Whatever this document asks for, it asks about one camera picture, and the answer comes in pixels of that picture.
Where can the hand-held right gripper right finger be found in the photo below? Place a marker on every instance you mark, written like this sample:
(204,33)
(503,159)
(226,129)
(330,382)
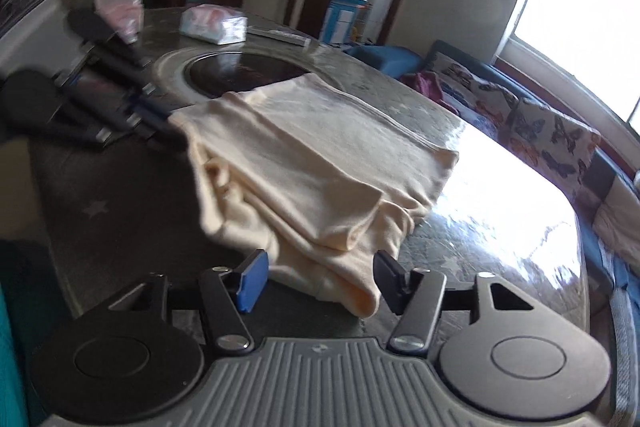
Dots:
(390,283)

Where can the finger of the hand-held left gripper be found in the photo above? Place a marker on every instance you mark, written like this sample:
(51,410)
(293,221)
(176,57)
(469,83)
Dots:
(147,103)
(160,135)

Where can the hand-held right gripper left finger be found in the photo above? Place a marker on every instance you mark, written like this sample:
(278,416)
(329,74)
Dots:
(252,282)

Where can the cream long-sleeved shirt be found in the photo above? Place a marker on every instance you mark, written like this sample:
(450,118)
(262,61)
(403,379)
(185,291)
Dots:
(310,147)

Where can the pale patterned chair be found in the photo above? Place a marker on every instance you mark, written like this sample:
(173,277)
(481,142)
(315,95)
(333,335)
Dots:
(30,7)

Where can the pink tissue pack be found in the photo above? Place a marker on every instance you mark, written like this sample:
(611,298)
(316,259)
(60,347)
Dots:
(120,14)

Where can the round black induction cooktop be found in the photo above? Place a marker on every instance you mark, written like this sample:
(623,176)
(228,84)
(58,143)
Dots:
(240,74)

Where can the white blue tissue pack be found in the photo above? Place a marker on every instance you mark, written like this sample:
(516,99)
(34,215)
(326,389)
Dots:
(212,24)

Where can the grey remote control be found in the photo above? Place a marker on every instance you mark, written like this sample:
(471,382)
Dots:
(277,36)

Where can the pink cloth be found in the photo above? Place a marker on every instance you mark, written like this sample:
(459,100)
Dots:
(425,84)

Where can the long butterfly print pillow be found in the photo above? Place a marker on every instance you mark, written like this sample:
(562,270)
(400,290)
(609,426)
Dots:
(475,92)

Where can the blue white cabinet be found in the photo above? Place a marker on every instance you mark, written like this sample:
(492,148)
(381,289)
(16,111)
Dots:
(342,17)

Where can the square butterfly print pillow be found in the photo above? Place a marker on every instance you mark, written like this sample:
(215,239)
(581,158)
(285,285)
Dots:
(555,142)

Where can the blue corner sofa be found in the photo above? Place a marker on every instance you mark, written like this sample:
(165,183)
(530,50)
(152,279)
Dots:
(385,57)

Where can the grey pillow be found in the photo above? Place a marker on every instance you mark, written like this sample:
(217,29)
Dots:
(625,217)

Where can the person's teal clothing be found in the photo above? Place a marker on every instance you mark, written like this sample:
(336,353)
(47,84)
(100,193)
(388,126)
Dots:
(10,357)

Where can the window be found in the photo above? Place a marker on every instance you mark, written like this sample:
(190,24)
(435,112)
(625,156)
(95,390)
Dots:
(575,7)

